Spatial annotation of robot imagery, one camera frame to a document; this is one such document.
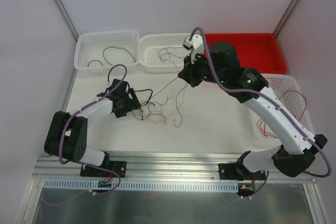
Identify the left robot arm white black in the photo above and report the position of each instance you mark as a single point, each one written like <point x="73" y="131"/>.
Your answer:
<point x="68" y="132"/>

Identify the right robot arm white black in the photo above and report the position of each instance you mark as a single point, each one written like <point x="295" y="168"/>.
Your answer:
<point x="221" y="66"/>

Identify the aluminium corner post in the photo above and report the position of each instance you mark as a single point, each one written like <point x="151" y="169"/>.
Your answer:
<point x="60" y="6"/>
<point x="286" y="15"/>

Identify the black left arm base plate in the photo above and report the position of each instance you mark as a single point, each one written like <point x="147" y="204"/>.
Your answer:
<point x="119" y="167"/>

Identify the white slotted cable duct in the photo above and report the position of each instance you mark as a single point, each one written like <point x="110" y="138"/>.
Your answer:
<point x="139" y="185"/>

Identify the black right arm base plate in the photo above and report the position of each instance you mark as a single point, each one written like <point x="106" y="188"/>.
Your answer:
<point x="233" y="171"/>

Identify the aluminium corner post right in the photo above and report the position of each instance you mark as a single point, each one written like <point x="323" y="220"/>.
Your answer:
<point x="286" y="15"/>

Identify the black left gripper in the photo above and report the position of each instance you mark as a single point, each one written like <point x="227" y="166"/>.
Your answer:
<point x="128" y="100"/>

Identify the white basket on right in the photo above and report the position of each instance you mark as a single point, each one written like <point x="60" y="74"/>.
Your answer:
<point x="288" y="92"/>

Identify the aluminium corner post left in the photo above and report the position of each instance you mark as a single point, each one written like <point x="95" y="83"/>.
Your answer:
<point x="60" y="6"/>

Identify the red plastic tray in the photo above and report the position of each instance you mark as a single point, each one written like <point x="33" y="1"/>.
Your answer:
<point x="259" y="51"/>

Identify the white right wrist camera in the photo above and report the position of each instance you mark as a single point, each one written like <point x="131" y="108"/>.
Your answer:
<point x="194" y="44"/>

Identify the translucent white square-hole basket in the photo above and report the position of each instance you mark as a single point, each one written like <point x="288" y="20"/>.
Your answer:
<point x="99" y="51"/>

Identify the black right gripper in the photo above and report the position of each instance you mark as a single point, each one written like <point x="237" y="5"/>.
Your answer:
<point x="191" y="72"/>

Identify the white round-hole basket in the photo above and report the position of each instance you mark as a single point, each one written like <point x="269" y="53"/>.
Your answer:
<point x="162" y="53"/>

